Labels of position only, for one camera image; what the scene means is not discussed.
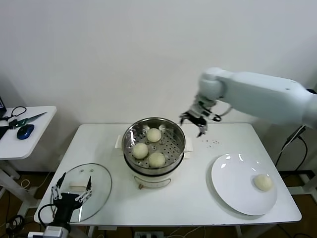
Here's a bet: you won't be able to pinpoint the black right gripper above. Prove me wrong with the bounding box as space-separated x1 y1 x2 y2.
179 110 209 138

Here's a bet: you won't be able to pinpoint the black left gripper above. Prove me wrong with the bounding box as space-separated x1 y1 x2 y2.
51 173 93 224

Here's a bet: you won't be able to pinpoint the glass lid with white handle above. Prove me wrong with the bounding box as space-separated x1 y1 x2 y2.
51 163 112 224

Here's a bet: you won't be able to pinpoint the white steamed baozi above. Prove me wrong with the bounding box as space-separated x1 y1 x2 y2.
253 173 273 192
146 128 162 143
132 143 149 160
148 152 166 169

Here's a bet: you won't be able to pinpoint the stainless perforated steamer basket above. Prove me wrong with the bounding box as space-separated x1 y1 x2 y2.
115 118 193 174

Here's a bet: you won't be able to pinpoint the dark crumb specks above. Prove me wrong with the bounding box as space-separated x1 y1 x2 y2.
202 138 220 149

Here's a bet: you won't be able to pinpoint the white side table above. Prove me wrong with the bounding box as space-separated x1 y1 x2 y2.
0 106 57 208

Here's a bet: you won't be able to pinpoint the white electric cooker base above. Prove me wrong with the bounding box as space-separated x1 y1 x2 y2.
123 151 191 190

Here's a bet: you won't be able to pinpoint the white round plate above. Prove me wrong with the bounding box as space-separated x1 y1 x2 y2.
211 153 278 216

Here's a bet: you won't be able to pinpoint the blue computer mouse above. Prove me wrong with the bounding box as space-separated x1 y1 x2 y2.
16 124 35 140

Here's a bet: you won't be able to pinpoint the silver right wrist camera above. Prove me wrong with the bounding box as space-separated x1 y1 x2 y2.
194 98 214 117

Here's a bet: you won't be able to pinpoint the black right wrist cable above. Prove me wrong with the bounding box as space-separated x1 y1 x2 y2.
210 103 233 122

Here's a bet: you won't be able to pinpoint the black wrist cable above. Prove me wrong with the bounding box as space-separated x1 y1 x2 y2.
33 203 57 226
210 103 233 122

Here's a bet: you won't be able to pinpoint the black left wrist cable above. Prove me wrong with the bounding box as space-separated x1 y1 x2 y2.
33 203 57 226

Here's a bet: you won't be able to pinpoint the white floor cable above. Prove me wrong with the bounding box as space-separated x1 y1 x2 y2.
20 171 52 191

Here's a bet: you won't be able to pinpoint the black floor cable bundle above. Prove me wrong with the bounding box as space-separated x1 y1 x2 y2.
0 214 25 236

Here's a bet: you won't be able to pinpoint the green handled scissors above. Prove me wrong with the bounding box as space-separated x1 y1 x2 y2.
8 112 48 129

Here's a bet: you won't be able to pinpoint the black looped cable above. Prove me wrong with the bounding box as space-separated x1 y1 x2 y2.
0 106 27 122

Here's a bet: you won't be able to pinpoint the black power adapter cable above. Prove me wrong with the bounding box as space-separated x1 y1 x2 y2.
274 125 309 174

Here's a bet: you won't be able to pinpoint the white desk frame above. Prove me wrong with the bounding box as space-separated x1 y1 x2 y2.
282 170 317 196

